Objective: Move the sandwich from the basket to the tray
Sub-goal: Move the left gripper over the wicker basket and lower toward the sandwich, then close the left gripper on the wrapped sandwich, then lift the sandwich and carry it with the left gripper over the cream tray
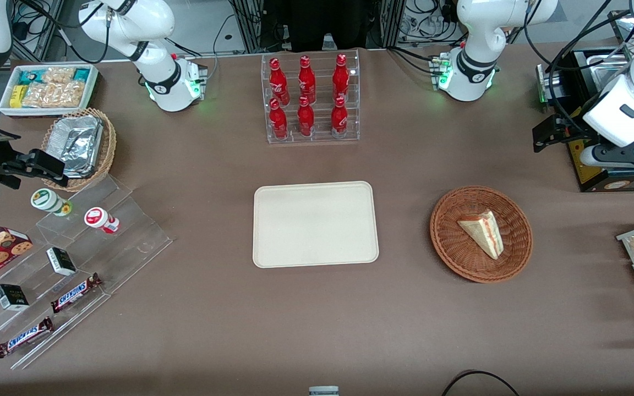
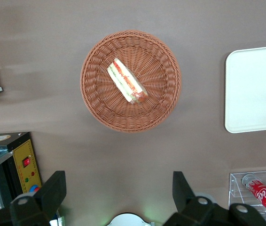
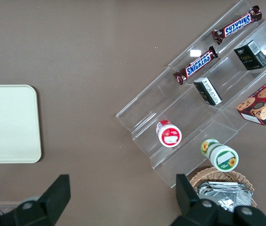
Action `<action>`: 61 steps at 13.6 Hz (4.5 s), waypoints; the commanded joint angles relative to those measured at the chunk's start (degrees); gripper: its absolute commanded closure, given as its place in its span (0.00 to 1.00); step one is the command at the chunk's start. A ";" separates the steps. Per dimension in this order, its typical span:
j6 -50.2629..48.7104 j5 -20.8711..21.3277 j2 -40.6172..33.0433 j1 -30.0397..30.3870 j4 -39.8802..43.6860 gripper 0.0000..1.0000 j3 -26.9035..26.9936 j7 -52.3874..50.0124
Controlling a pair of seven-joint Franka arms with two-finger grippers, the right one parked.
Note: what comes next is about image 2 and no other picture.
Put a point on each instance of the black food warmer yellow panel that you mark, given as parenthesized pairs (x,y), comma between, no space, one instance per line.
(27,160)

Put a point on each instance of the beige plastic tray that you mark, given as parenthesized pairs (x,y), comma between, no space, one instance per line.
(255,89)

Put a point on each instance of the round brown wicker basket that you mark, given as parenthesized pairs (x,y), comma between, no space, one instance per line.
(100,101)

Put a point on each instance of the silver box with green light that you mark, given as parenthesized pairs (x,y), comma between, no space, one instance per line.
(57,220)

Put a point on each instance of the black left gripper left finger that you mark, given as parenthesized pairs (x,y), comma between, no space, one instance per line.
(41,204)

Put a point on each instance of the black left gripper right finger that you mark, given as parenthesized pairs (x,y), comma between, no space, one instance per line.
(194,212)

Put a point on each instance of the triangle sandwich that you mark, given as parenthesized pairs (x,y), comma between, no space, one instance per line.
(126,80)

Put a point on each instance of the red cola bottle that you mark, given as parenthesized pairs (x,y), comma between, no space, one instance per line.
(264,195)

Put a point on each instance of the clear acrylic bottle rack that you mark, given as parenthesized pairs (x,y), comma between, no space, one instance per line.
(236,186)

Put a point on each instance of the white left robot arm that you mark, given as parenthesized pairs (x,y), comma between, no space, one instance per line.
(129,220)

